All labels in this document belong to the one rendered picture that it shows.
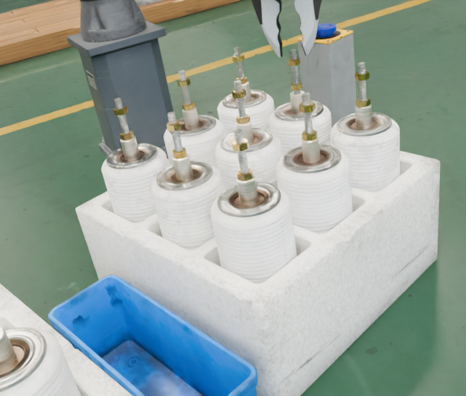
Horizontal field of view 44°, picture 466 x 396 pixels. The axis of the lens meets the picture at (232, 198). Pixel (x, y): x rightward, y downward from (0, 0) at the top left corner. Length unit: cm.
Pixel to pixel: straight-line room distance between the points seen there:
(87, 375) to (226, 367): 17
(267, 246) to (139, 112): 79
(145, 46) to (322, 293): 81
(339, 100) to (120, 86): 53
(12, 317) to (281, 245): 32
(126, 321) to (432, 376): 43
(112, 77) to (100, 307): 64
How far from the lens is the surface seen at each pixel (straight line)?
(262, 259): 67
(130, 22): 135
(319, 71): 104
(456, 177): 121
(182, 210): 73
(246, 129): 81
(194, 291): 73
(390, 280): 87
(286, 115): 89
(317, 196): 73
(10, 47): 273
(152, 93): 139
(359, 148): 80
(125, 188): 82
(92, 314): 85
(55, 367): 54
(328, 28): 104
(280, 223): 66
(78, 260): 113
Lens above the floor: 59
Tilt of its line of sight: 30 degrees down
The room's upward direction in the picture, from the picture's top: 10 degrees counter-clockwise
